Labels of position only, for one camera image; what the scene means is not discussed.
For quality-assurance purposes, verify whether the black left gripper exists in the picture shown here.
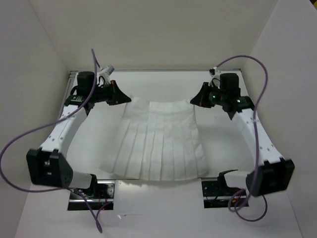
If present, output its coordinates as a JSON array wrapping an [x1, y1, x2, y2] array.
[[90, 80, 131, 106]]

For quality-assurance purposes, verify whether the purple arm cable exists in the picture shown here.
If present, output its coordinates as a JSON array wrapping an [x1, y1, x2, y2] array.
[[214, 55, 269, 222], [0, 48, 114, 235]]

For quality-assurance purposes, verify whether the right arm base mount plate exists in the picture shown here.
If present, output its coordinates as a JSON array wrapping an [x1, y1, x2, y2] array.
[[201, 178, 240, 209]]

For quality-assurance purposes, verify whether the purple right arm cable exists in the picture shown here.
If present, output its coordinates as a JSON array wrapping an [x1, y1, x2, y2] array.
[[214, 55, 269, 222]]

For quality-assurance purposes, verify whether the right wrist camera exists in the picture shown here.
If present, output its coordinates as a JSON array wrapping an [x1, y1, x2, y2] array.
[[209, 66, 221, 87]]

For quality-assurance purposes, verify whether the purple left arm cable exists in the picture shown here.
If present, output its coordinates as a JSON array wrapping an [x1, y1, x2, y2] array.
[[0, 48, 114, 235]]

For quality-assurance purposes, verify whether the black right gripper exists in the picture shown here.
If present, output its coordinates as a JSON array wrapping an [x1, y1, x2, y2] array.
[[191, 82, 227, 108]]

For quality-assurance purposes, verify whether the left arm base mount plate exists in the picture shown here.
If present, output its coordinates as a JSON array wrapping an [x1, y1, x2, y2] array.
[[67, 180, 115, 211]]

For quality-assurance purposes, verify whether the white pleated skirt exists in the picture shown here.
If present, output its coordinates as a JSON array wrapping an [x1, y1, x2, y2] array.
[[100, 97, 208, 181]]

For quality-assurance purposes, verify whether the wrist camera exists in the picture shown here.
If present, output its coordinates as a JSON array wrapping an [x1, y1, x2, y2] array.
[[209, 66, 221, 87], [98, 65, 114, 86]]

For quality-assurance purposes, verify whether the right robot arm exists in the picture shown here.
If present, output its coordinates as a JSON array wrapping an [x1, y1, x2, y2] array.
[[190, 69, 295, 197]]

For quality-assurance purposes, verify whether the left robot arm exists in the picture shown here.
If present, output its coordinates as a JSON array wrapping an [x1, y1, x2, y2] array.
[[26, 66, 131, 198]]

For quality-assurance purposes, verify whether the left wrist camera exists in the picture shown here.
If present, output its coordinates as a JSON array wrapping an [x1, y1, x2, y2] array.
[[98, 65, 114, 86]]

